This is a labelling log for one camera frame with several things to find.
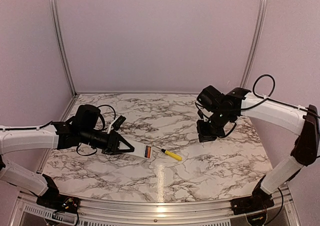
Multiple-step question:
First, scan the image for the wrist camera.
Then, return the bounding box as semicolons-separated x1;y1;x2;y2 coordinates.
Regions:
107;115;127;134
195;103;209;122

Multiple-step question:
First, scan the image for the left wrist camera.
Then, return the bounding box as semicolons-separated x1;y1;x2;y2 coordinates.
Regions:
107;115;127;134

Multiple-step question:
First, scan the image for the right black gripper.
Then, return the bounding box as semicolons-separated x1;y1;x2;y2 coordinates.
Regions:
196;109;234;142

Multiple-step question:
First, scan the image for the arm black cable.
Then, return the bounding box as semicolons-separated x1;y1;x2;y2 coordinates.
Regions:
219;73;320;139
24;104;117;157

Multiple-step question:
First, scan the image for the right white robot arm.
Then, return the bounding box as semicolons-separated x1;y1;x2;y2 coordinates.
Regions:
196;85;320;210

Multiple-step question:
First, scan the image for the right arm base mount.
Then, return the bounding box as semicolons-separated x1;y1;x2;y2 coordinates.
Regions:
230;178;275;215

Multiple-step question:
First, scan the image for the right aluminium corner post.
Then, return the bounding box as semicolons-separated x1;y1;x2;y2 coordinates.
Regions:
240;0;268;88

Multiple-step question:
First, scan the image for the yellow handled screwdriver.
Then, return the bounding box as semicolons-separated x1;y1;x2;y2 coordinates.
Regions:
161;148;182;161

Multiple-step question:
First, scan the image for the aluminium corner post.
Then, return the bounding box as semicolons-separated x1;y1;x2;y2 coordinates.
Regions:
49;0;77;98
240;0;268;88

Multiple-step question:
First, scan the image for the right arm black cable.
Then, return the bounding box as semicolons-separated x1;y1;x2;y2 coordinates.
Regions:
219;73;320;139

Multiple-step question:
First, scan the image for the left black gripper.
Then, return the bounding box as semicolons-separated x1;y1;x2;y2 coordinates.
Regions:
80;126;135;155

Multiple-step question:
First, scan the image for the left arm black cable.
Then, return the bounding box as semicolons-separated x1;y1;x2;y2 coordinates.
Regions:
24;104;117;157

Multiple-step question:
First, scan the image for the left aluminium corner post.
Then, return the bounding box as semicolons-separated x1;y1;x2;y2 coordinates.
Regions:
49;0;77;98

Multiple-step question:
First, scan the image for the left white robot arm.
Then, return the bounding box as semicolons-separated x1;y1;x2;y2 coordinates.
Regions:
0;104;135;209

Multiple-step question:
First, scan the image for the front aluminium frame rail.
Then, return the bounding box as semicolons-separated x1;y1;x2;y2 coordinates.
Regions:
14;198;301;226

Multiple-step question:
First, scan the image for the orange black battery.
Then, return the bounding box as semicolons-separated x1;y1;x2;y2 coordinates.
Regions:
144;145;152;159

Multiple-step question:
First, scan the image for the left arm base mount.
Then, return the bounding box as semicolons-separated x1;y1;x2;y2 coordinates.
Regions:
36;174;80;214

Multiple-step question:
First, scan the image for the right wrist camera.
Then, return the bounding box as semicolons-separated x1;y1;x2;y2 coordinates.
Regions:
195;103;209;122

